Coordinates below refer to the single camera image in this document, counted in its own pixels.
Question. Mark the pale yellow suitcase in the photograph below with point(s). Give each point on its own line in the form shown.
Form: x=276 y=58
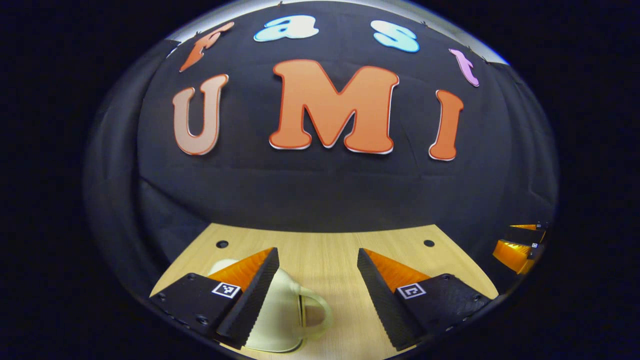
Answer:
x=280 y=310

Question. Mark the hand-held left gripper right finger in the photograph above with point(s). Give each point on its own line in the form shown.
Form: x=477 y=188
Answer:
x=380 y=300

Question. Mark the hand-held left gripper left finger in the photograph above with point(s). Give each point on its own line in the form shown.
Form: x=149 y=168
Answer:
x=255 y=300

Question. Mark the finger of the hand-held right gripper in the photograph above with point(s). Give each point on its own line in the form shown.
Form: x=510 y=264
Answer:
x=515 y=255
x=525 y=235

